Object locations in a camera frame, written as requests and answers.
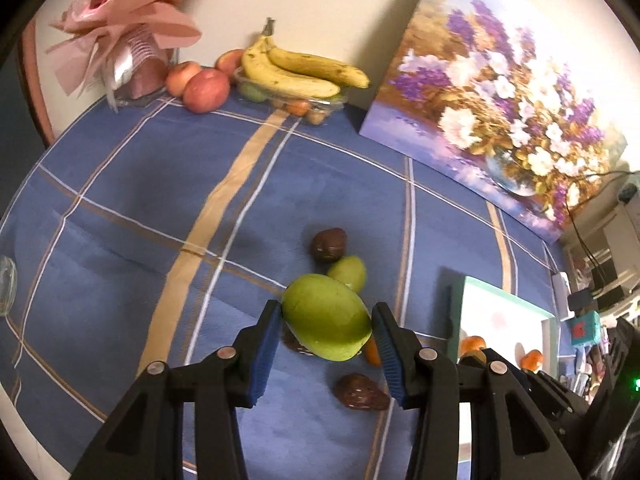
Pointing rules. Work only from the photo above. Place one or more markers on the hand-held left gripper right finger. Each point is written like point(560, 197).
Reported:
point(387, 355)

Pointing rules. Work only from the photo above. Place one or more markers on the large red apple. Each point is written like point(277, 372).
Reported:
point(206, 91)

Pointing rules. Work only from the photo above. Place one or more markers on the white shelf unit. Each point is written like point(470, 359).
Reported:
point(615, 240)

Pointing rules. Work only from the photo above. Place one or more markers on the teal box red mark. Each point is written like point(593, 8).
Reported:
point(584, 329)

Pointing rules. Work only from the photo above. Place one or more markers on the bunch of yellow bananas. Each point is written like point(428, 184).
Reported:
point(300, 82)

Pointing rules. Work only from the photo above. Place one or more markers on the orange tangerine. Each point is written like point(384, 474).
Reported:
point(472, 345)
point(531, 360)

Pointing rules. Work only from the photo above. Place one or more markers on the pink wrapped flower bouquet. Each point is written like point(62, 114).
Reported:
point(125, 15)

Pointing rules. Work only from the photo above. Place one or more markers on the small orange kumquat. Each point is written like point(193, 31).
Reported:
point(372, 355)

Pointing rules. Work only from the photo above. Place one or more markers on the small green mango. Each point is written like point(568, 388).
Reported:
point(350, 270)

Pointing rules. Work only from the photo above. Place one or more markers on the small orange fruit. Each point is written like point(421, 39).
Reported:
point(299, 107)

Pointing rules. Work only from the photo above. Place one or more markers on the flower painting canvas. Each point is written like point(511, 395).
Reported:
point(500, 85)

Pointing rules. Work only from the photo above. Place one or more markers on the reddish wooden board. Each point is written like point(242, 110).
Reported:
point(35, 100)

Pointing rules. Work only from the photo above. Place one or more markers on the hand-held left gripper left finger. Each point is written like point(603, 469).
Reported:
point(265, 355)

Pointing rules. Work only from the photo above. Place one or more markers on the small brown fruit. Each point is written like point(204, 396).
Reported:
point(316, 117)

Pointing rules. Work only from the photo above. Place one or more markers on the small green fruit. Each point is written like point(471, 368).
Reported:
point(252, 92)

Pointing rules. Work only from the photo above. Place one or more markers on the large green mango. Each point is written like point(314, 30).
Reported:
point(325, 317)

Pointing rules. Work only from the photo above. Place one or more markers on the clear plastic fruit container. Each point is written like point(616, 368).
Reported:
point(325, 104)

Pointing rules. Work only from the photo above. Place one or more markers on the dark brown passion fruit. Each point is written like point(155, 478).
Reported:
point(361, 392)
point(328, 245)

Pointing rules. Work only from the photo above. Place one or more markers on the pale red apple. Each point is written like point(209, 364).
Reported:
point(180, 77)
point(229, 61)

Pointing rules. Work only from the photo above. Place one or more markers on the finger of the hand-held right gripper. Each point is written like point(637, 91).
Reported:
point(515, 362)

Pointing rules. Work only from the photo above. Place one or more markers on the white power strip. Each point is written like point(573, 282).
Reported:
point(561, 295)

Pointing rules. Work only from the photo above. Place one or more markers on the clear glass mug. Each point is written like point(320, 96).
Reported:
point(6, 285)

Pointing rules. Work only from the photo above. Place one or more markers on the white box green rim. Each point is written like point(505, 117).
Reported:
point(500, 320)

